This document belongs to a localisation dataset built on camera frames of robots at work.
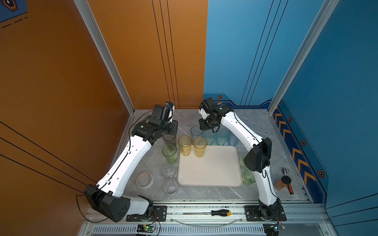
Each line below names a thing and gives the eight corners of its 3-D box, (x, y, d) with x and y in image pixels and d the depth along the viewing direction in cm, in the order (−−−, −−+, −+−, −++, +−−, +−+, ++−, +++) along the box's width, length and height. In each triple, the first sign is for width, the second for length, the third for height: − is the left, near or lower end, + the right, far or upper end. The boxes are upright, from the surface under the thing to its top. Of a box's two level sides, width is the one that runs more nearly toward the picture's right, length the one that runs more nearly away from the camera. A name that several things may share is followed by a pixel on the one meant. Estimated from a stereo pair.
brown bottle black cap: (275, 190, 82) (284, 184, 75) (273, 182, 85) (281, 175, 77) (283, 190, 82) (293, 184, 75) (280, 182, 85) (289, 175, 77)
